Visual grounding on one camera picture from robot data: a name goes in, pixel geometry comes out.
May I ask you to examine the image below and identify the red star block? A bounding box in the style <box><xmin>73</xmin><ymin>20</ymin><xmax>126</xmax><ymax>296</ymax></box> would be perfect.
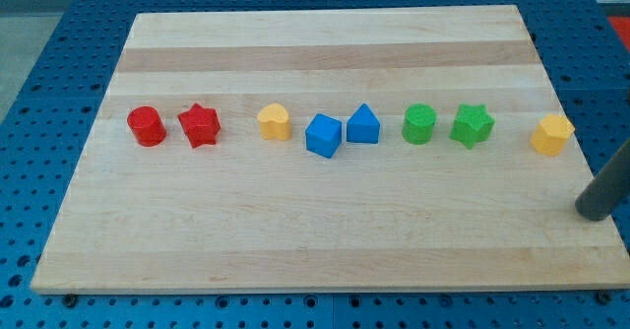
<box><xmin>177</xmin><ymin>103</ymin><xmax>221</xmax><ymax>149</ymax></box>

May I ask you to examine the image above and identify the green star block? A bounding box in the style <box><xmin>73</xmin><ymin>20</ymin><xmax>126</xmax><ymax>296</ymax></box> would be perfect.
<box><xmin>449</xmin><ymin>103</ymin><xmax>495</xmax><ymax>149</ymax></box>

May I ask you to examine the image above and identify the yellow hexagon block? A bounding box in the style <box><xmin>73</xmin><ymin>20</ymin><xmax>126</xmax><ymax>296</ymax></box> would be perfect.
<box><xmin>530</xmin><ymin>114</ymin><xmax>575</xmax><ymax>157</ymax></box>

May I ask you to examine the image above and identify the blue cube block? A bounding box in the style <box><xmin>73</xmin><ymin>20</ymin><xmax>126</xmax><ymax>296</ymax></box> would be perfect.
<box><xmin>305</xmin><ymin>113</ymin><xmax>342</xmax><ymax>159</ymax></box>

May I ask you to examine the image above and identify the yellow heart block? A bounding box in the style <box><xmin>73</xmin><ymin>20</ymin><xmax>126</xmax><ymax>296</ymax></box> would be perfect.
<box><xmin>257</xmin><ymin>102</ymin><xmax>291</xmax><ymax>141</ymax></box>

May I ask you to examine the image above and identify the blue triangle block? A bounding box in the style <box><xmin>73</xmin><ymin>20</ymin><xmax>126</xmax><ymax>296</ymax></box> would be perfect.
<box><xmin>346</xmin><ymin>103</ymin><xmax>380</xmax><ymax>144</ymax></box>

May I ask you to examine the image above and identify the wooden board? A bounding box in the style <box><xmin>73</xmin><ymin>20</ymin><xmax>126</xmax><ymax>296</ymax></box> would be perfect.
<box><xmin>31</xmin><ymin>5</ymin><xmax>629</xmax><ymax>295</ymax></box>

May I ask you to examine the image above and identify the green cylinder block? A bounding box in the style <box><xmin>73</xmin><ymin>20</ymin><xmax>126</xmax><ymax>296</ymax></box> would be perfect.
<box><xmin>402</xmin><ymin>103</ymin><xmax>437</xmax><ymax>145</ymax></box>

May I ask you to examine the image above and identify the red cylinder block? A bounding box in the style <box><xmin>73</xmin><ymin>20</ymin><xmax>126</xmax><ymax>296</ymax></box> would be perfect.
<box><xmin>127</xmin><ymin>105</ymin><xmax>166</xmax><ymax>147</ymax></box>

